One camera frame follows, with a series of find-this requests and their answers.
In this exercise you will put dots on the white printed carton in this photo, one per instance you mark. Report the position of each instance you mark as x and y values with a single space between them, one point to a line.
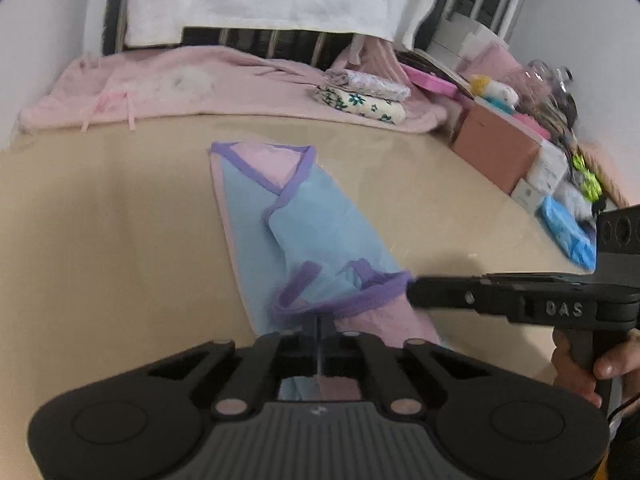
550 167
527 195

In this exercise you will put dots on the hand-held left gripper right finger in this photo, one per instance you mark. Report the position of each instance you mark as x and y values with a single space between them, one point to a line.
327 332

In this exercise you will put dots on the blue plastic packet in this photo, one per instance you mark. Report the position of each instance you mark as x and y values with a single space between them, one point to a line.
567 230

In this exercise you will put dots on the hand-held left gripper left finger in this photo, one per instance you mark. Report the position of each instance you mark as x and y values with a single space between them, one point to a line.
311 332

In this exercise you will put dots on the white fluffy fur patch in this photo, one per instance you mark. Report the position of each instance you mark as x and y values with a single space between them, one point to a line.
190 80

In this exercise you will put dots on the pink bag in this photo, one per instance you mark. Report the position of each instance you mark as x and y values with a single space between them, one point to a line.
497 62

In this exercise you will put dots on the clear plastic wrap pile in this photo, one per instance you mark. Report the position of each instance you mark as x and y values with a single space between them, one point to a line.
550 90

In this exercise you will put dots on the dark flat book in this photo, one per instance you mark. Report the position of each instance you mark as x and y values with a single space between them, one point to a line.
440 64

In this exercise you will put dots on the folded green floral cloth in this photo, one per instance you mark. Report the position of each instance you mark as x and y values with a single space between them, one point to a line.
365 105

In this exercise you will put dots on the narrow white towel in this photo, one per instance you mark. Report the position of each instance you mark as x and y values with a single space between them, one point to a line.
417 15

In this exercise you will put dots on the pink fleece blanket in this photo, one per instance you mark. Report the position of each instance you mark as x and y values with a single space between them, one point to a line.
250 90

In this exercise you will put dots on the stack of white boxes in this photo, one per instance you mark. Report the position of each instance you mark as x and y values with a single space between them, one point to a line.
467 35

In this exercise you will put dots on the brown cardboard box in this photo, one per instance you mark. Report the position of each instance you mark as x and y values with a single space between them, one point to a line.
495 150

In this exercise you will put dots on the pink blue purple-trimmed garment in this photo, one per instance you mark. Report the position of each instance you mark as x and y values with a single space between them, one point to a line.
320 220

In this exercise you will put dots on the person's right hand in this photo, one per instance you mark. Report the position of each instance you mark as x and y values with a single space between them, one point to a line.
617 360

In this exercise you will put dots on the neon yellow item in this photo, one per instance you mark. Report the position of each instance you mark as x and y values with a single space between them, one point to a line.
589 180

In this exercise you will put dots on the metal bed frame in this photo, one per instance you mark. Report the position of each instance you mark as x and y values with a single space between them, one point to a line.
111 10

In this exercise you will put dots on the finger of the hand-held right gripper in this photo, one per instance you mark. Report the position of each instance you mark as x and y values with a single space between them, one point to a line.
450 292

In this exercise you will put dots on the flat pink case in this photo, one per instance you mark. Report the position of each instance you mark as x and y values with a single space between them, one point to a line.
432 81

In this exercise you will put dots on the yellow plush toy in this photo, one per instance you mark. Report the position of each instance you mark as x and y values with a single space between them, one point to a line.
492 92

